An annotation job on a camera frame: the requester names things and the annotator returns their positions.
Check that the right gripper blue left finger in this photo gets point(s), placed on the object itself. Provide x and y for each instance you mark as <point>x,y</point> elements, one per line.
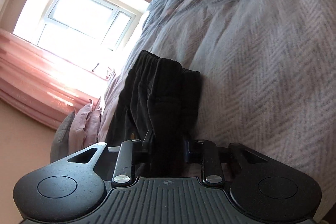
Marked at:
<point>146,143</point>

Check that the white framed window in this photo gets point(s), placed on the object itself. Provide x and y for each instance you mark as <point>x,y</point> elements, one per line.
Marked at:
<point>87,33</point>

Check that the black pants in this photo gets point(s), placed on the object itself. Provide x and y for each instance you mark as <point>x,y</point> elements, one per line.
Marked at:
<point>159,97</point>

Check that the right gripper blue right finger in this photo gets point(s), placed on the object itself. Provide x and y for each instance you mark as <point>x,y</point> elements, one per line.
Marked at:
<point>186,151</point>

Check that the grey pink herringbone bedspread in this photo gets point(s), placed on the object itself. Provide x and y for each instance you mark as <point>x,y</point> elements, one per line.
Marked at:
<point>268,69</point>

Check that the pink curtain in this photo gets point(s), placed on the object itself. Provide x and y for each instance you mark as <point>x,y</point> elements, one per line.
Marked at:
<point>37,83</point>

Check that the grey cushion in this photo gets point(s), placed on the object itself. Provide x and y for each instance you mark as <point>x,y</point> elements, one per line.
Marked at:
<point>59,147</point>

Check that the pink pillow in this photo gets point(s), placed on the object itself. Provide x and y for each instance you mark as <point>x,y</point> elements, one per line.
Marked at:
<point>84,128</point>

